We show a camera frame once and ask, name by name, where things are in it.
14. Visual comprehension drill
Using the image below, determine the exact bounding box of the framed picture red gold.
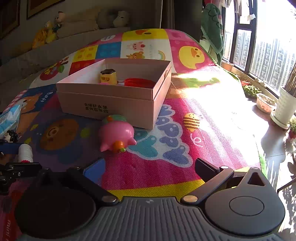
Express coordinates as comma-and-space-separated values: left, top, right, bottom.
27, 0, 64, 20

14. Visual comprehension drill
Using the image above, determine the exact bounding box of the red round lid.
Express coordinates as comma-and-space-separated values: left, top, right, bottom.
124, 78, 155, 88

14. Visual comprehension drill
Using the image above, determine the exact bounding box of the pink pig toy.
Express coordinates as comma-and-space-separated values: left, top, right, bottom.
98, 115, 137, 153

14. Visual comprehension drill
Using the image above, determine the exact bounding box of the potted palm plant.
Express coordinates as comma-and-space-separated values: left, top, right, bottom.
284, 66, 296, 97

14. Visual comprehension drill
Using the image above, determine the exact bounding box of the white bear plush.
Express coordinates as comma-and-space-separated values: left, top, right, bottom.
113, 11, 130, 28

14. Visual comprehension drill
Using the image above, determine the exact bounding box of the grey sofa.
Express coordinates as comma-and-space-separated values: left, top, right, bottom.
1, 27, 130, 111

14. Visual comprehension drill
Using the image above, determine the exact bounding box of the pink plastic planter bowl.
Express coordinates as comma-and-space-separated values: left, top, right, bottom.
256, 93, 276, 114

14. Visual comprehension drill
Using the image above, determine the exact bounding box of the yellow pudding toy figure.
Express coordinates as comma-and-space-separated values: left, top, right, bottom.
100, 69, 118, 85

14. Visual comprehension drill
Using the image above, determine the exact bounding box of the white bottle red cap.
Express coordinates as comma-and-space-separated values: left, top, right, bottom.
18, 144, 33, 163

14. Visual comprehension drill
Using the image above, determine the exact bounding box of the grey neck pillow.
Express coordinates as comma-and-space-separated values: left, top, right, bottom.
96, 9, 120, 29

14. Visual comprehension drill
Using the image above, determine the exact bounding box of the black haired wind-up figure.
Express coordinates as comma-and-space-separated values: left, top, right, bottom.
3, 130, 19, 143

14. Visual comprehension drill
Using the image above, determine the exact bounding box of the yellow plush toy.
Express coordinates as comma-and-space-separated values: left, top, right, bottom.
19, 21, 53, 53

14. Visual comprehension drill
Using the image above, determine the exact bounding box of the boy doll plush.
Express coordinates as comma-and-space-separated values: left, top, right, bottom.
45, 11, 66, 44

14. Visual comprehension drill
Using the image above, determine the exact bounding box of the colourful cartoon play mat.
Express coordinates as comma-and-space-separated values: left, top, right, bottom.
0, 28, 266, 241

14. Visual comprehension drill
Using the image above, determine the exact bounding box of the blue white wipes packet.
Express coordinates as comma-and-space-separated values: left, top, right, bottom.
0, 104, 22, 138

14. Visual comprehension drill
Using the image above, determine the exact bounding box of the white plant pot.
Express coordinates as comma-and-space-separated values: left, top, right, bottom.
270, 87, 296, 130

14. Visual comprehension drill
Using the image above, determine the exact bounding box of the beige pillow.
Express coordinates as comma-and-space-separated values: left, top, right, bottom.
55, 7, 101, 39

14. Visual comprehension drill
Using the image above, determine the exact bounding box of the green hanging towel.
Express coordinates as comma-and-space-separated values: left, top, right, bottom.
201, 3, 224, 65

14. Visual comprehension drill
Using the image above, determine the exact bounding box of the pink cardboard box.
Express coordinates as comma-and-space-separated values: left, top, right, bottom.
56, 58, 173, 130

